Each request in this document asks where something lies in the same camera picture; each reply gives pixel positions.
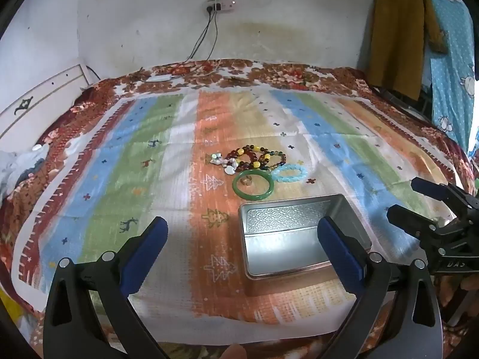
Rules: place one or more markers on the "grey crumpled cloth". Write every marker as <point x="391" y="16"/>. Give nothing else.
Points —
<point x="18" y="172"/>

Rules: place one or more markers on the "white wall power strip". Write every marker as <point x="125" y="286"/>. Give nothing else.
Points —
<point x="220" y="6"/>

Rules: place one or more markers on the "brown hanging garment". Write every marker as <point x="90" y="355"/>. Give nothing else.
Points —
<point x="396" y="33"/>

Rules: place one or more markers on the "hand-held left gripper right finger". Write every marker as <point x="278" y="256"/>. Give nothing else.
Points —
<point x="339" y="254"/>

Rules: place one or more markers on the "silver metal tin box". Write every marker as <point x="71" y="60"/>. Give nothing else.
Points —
<point x="284" y="246"/>

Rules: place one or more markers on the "small white oval object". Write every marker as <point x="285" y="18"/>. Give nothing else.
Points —
<point x="37" y="147"/>

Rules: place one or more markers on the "green jade bangle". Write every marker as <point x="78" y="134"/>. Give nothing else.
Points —
<point x="251" y="196"/>

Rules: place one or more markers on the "person's left hand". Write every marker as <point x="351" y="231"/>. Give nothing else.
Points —
<point x="232" y="352"/>

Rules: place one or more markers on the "blue printed curtain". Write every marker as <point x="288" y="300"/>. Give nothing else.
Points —
<point x="451" y="63"/>

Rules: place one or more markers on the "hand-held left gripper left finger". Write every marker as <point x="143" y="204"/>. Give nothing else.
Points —
<point x="146" y="254"/>

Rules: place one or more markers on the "white headboard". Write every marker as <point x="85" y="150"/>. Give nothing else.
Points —
<point x="48" y="93"/>

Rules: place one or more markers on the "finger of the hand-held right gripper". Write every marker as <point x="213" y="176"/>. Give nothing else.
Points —
<point x="406" y="222"/>
<point x="430" y="189"/>

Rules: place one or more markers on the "striped colourful blanket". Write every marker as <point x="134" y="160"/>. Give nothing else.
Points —
<point x="131" y="149"/>

